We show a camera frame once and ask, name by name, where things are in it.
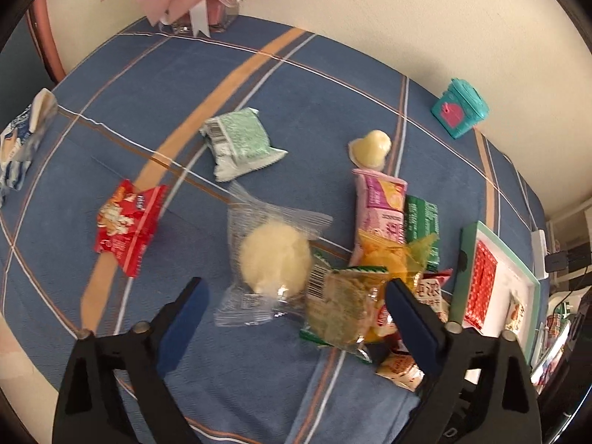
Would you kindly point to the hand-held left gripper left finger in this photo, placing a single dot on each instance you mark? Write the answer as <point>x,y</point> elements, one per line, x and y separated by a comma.
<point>185,319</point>

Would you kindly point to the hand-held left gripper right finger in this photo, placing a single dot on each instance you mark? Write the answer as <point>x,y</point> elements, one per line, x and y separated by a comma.
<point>414,319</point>

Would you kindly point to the yellow bread packet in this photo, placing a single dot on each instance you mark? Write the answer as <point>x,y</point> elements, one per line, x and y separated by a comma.
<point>388,259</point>

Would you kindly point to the dark green snack packet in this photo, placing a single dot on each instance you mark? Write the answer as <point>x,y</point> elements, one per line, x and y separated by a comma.
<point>422,222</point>

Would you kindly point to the white box with teal rim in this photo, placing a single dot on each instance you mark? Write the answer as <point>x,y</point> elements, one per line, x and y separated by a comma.
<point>518,282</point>

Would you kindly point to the pink snack packet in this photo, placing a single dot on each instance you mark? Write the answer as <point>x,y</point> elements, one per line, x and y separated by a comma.
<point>379,203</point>

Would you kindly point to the red white snack packet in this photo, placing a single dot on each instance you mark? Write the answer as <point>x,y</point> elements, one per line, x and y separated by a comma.
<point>428,292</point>

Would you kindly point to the orange white snack packet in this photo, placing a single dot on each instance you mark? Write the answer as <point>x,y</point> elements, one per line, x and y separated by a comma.
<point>400,369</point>

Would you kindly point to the green-edged cracker packet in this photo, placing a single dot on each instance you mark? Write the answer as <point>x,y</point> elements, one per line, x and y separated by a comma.
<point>347,305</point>

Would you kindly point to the red dotted packet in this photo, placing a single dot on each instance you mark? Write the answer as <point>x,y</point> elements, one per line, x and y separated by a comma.
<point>481,286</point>

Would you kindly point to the small orange packet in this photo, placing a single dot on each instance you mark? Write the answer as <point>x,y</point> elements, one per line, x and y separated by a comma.
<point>515,315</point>

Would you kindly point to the clear packet with round pastry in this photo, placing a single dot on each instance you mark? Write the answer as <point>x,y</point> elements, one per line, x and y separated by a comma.
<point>273,259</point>

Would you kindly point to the white power strip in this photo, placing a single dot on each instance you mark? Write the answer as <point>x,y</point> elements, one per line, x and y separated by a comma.
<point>539,254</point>

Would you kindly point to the black charger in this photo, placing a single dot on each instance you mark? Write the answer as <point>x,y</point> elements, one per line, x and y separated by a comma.
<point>562,261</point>

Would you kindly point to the heart-shaped jelly cup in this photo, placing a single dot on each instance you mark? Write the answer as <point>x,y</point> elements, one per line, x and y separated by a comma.
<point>370,150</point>

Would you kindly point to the light green snack packet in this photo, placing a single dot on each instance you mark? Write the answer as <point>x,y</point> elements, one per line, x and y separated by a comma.
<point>240,141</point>

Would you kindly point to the teal toy house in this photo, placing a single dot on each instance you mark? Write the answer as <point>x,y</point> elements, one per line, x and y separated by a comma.
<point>460,108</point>

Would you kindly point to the blue plaid blanket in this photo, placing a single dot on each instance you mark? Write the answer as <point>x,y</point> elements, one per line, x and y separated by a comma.
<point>323,101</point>

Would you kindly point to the blue white snack bag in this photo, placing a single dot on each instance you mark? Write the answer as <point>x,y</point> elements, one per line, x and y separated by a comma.
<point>23,138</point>

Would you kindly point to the clear pink box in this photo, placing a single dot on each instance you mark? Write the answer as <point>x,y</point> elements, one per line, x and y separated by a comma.
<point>221,11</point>

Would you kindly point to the pink curved rail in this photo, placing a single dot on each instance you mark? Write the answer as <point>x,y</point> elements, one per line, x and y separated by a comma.
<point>46,41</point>

